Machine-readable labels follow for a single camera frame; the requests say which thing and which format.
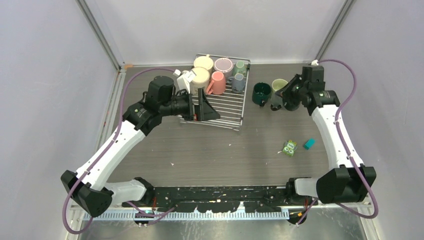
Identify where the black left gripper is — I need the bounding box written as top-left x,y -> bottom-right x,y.
160,88 -> 220,122

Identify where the light green mug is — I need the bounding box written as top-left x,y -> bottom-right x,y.
271,78 -> 289,93

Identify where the dark teal mug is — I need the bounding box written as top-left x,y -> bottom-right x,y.
251,82 -> 272,108

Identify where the dark grey mug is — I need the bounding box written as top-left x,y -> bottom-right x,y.
270,93 -> 284,111

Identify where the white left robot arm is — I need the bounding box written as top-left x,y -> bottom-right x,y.
60,75 -> 221,218

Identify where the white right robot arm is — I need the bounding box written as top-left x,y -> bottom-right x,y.
275,65 -> 377,205

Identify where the salmon pink mug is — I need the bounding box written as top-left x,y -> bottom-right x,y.
206,71 -> 226,95

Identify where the cream mug front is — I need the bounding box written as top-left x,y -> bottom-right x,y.
190,67 -> 211,94

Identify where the cream mug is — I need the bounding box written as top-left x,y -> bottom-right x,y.
190,67 -> 211,94
193,54 -> 214,74

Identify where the small blue grey cup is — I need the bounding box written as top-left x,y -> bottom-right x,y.
231,73 -> 246,94

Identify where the cream mug back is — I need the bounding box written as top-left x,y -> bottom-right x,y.
193,54 -> 214,74

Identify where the mauve pink mug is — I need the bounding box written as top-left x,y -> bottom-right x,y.
213,57 -> 234,79

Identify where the small sage green cup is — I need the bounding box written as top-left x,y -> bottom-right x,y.
232,60 -> 248,76

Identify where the green toy monster block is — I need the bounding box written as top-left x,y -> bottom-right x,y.
282,140 -> 298,157

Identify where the teal toy block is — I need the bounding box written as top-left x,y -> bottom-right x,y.
303,138 -> 316,150

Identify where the metal wire dish rack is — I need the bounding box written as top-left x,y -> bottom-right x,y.
180,55 -> 251,131

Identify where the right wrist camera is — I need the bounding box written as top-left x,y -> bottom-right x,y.
310,59 -> 320,66

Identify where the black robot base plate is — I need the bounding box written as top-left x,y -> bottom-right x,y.
132,185 -> 313,213

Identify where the aluminium front rail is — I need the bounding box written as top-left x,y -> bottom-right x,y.
67,197 -> 374,225

